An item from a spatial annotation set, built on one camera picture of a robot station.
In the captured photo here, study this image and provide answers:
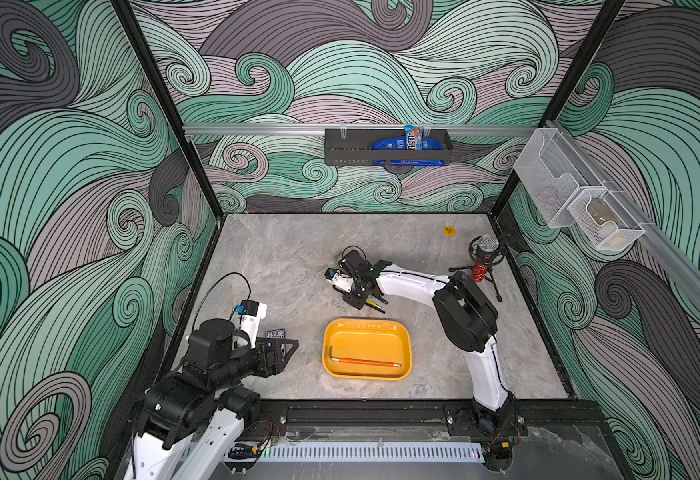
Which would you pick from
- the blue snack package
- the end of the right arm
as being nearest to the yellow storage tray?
Result: the end of the right arm

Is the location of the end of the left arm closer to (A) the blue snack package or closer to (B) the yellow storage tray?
(B) the yellow storage tray

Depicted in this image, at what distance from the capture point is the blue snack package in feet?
2.98

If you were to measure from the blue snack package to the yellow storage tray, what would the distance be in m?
0.49

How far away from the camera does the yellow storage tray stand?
2.71 ft
